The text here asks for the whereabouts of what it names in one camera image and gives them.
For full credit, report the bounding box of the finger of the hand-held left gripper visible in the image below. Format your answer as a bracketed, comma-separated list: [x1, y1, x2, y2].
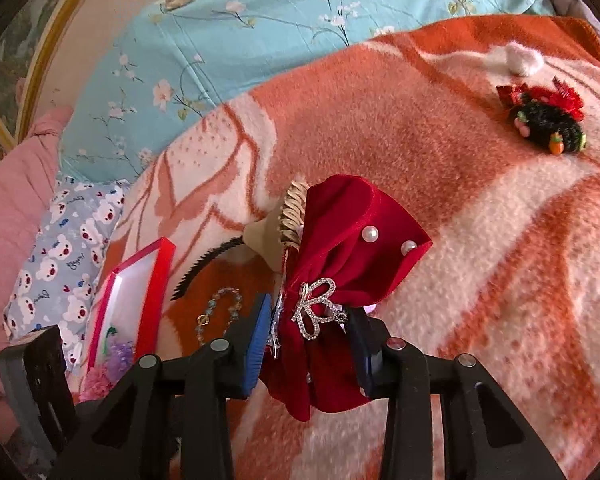
[0, 325, 81, 456]

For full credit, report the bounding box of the purple chiffon scrunchie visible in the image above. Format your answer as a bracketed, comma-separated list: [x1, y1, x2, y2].
[105, 340, 138, 381]

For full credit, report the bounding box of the pink quilt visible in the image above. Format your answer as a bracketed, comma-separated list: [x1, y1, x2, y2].
[0, 107, 76, 411]

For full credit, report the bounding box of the clear bead bracelet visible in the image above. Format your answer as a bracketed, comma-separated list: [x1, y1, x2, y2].
[195, 287, 243, 348]

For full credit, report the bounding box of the teal floral pillow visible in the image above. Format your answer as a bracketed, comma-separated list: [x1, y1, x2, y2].
[60, 0, 556, 183]

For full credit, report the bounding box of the gold-trimmed headboard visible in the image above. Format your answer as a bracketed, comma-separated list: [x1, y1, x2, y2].
[0, 0, 113, 146]

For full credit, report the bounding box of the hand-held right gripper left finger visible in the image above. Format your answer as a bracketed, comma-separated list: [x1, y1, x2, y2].
[47, 292, 276, 480]

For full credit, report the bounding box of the pink chiffon scrunchie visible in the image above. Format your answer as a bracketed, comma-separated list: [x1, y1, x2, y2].
[80, 367, 115, 403]

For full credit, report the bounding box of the bear print pillow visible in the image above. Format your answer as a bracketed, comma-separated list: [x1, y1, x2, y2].
[2, 175, 126, 371]

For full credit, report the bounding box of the orange and cream blanket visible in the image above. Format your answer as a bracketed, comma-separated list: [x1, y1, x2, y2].
[105, 15, 600, 480]

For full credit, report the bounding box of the black knitted hair tie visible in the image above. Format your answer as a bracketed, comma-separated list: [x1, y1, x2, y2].
[496, 76, 588, 156]

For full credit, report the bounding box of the red jewelry box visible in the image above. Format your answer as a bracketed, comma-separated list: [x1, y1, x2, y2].
[86, 236, 176, 373]

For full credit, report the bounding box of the beige claw hair clip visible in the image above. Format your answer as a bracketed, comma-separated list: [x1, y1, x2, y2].
[242, 180, 311, 261]

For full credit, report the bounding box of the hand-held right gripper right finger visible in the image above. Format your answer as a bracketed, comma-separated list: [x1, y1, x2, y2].
[345, 307, 568, 480]

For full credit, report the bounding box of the red velvet bow hair clip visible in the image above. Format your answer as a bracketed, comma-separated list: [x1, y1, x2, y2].
[262, 175, 433, 423]

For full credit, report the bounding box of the black hair comb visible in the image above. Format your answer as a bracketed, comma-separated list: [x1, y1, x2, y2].
[170, 235, 246, 303]

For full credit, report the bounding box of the white pompom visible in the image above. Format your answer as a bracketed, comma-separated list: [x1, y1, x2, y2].
[502, 42, 546, 75]

